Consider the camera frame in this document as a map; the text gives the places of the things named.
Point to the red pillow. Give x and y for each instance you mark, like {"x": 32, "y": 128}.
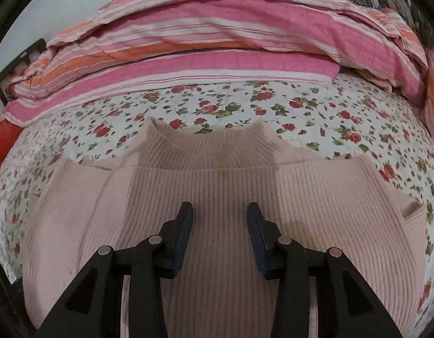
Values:
{"x": 5, "y": 141}

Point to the pink ribbed knit sweater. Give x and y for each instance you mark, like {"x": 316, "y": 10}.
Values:
{"x": 217, "y": 190}

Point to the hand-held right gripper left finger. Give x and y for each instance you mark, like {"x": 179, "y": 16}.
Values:
{"x": 180, "y": 246}

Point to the floral bed sheet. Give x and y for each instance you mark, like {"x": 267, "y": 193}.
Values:
{"x": 238, "y": 102}

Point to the dark wooden slatted headboard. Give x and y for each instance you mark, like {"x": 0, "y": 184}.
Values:
{"x": 26, "y": 51}

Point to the pink striped quilt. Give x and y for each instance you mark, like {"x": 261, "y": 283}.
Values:
{"x": 202, "y": 42}

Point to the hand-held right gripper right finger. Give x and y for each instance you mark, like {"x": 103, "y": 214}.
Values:
{"x": 257, "y": 246}

